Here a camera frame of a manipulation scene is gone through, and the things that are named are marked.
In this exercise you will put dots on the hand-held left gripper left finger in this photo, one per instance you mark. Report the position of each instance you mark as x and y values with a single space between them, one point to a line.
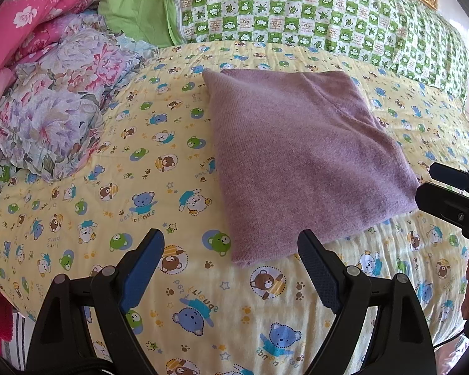
140 273

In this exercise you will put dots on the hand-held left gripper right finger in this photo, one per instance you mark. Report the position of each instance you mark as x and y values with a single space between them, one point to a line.
320 273

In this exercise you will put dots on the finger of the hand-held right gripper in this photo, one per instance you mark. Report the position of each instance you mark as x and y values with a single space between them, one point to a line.
451 175
437 197

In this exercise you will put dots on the purple knit sweater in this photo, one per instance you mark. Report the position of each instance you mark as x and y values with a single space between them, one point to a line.
297 156

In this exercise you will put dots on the yellow bear print blanket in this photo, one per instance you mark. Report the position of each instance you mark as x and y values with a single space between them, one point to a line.
113 187

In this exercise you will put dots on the pastel floral quilt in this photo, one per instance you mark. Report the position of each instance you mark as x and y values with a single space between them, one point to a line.
62 105

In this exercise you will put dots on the green checked quilt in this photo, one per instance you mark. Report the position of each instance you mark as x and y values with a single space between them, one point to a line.
277 7

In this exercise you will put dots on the plain green pillow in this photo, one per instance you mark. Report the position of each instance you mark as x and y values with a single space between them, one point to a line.
140 4

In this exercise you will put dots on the pink floral quilt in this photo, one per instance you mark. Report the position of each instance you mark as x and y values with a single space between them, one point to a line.
27 11

